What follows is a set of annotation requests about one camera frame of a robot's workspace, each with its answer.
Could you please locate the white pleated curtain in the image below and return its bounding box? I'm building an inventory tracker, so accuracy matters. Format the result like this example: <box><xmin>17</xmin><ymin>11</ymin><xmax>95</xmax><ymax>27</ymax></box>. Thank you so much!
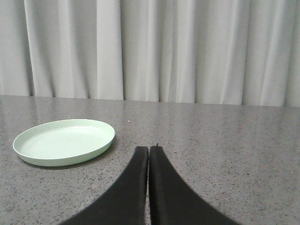
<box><xmin>0</xmin><ymin>0</ymin><xmax>300</xmax><ymax>106</ymax></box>

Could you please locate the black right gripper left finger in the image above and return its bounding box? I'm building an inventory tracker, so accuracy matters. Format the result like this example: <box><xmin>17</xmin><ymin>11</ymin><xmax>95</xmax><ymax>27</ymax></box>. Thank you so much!
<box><xmin>62</xmin><ymin>146</ymin><xmax>149</xmax><ymax>225</ymax></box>

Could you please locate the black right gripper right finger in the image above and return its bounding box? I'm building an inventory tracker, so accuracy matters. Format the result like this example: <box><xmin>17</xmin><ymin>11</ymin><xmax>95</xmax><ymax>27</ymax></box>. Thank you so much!
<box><xmin>149</xmin><ymin>146</ymin><xmax>237</xmax><ymax>225</ymax></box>

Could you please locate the light green round plate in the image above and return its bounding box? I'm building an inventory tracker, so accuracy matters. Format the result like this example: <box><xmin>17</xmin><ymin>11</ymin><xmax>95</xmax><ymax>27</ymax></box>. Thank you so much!
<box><xmin>13</xmin><ymin>119</ymin><xmax>115</xmax><ymax>167</ymax></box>

